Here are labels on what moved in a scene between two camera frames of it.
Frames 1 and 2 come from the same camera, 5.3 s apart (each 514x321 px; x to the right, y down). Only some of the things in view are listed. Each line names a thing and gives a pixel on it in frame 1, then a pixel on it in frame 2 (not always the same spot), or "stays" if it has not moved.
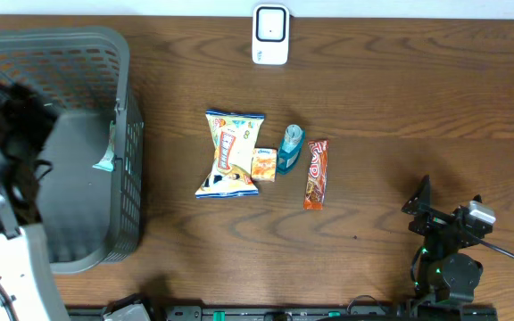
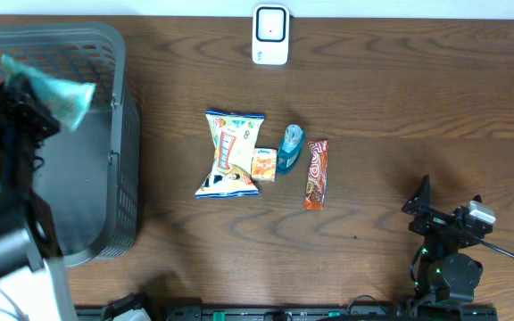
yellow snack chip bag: x=234 y=135 stays
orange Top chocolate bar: x=316 y=193 stays
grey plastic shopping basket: x=91 y=202 stays
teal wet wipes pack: x=107 y=162 -> x=65 y=100
